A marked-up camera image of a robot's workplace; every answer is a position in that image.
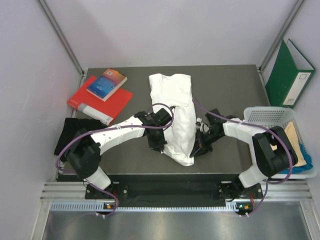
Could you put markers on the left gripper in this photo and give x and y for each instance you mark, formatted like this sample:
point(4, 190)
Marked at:
point(159, 145)

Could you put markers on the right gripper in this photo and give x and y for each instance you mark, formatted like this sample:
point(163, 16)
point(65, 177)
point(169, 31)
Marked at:
point(198, 149)

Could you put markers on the white flower print t-shirt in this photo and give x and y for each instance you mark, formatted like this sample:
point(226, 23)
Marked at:
point(176, 91)

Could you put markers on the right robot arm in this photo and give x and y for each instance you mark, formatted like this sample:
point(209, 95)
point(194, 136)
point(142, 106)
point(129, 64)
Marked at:
point(273, 151)

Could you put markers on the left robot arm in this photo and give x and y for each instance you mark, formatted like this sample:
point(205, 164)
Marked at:
point(84, 152)

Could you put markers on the large red book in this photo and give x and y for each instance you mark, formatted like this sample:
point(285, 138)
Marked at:
point(104, 111)

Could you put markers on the small blue orange book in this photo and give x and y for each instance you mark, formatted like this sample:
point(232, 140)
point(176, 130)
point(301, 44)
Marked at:
point(107, 84)

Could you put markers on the white plastic basket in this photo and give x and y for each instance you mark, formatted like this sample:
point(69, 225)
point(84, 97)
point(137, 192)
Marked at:
point(270, 116)

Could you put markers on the folded black t-shirt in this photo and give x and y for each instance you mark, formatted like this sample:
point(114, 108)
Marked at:
point(72, 126)

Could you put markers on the peach orange t-shirt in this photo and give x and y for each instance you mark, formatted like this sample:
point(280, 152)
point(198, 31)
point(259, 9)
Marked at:
point(291, 133)

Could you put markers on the teal blue t-shirt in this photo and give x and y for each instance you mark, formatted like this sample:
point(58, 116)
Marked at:
point(306, 160)

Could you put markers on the green lever arch binder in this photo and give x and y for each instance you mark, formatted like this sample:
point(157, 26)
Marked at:
point(289, 77)

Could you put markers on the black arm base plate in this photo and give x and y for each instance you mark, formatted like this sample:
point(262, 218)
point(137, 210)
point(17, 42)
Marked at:
point(213, 190)

